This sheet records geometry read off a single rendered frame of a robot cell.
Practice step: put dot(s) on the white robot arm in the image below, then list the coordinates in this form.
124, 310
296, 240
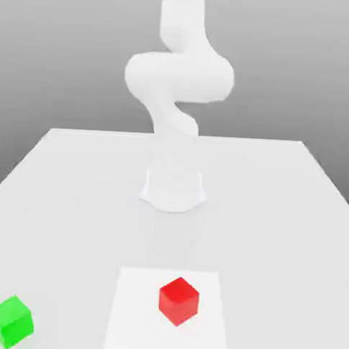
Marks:
179, 76

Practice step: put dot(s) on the small red cube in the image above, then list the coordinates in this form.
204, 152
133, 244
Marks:
178, 301

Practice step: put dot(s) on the small green cube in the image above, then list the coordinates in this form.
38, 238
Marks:
10, 322

